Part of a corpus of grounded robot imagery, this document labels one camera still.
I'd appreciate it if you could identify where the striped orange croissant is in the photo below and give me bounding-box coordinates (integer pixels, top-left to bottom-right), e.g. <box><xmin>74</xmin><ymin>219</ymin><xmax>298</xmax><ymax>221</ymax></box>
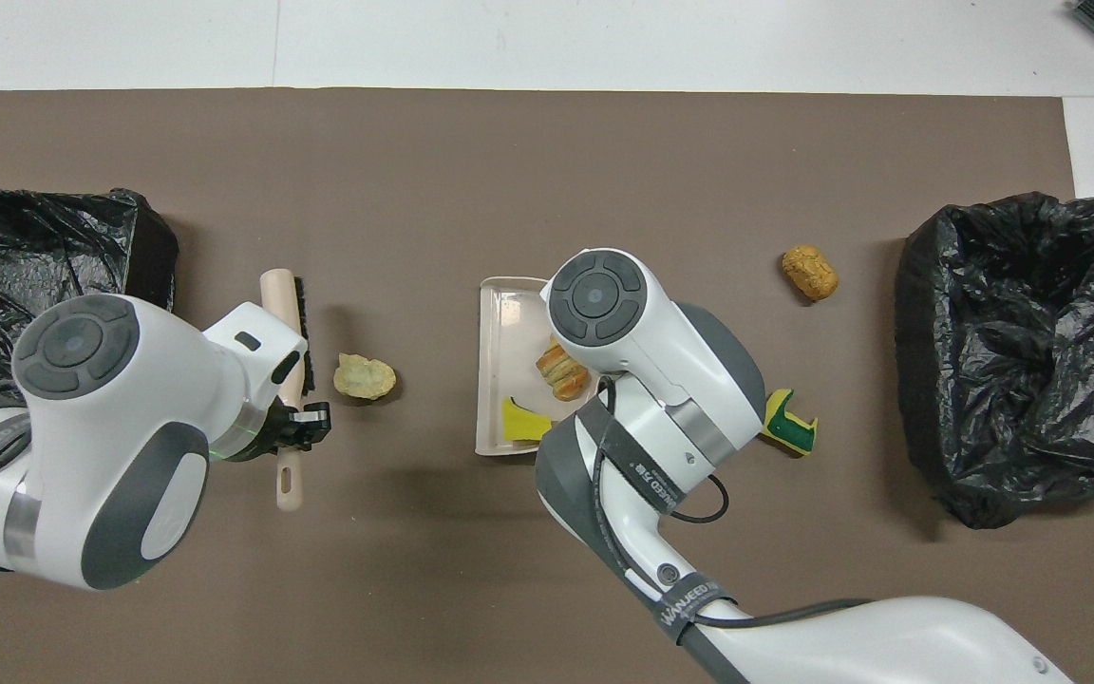
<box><xmin>535</xmin><ymin>337</ymin><xmax>592</xmax><ymax>402</ymax></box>

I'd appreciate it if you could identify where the bin with loose black bag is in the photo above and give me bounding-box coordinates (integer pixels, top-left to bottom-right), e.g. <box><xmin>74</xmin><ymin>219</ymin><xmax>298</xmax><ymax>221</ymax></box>
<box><xmin>894</xmin><ymin>192</ymin><xmax>1094</xmax><ymax>530</ymax></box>

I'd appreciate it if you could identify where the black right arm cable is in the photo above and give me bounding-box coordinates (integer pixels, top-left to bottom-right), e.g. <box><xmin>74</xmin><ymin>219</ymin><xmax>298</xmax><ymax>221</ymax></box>
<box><xmin>594</xmin><ymin>375</ymin><xmax>876</xmax><ymax>633</ymax></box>

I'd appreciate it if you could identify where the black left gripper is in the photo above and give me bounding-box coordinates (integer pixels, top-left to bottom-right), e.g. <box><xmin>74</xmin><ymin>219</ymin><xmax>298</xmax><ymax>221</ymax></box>
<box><xmin>224</xmin><ymin>399</ymin><xmax>332</xmax><ymax>464</ymax></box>

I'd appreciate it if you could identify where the beige brush with black bristles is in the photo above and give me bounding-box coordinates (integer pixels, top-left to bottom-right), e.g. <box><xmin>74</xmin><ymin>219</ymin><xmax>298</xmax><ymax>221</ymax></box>
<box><xmin>259</xmin><ymin>269</ymin><xmax>317</xmax><ymax>513</ymax></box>

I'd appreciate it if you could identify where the beige plastic dustpan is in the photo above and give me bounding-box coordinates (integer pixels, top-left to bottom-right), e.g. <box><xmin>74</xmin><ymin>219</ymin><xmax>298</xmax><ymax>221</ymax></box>
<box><xmin>474</xmin><ymin>276</ymin><xmax>605</xmax><ymax>458</ymax></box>

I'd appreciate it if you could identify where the golden fried croquette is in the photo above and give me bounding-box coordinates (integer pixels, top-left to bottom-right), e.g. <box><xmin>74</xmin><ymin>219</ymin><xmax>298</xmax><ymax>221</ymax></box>
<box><xmin>782</xmin><ymin>245</ymin><xmax>839</xmax><ymax>303</ymax></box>

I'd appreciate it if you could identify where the yellow sponge wedge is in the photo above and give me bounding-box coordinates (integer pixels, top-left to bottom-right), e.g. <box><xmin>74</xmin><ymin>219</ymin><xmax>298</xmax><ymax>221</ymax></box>
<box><xmin>501</xmin><ymin>397</ymin><xmax>557</xmax><ymax>444</ymax></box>

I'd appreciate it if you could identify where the pale rounded bread piece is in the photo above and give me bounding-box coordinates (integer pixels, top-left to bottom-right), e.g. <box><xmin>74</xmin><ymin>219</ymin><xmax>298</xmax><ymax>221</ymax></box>
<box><xmin>333</xmin><ymin>352</ymin><xmax>398</xmax><ymax>401</ymax></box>

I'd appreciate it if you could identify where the brown table mat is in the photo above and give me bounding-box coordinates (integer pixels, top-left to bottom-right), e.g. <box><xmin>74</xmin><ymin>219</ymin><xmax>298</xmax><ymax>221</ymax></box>
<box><xmin>0</xmin><ymin>88</ymin><xmax>1094</xmax><ymax>684</ymax></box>

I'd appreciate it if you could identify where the green and yellow sponge piece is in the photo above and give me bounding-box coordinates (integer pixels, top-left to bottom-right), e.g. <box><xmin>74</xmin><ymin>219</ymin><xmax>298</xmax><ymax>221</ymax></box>
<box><xmin>762</xmin><ymin>388</ymin><xmax>819</xmax><ymax>457</ymax></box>

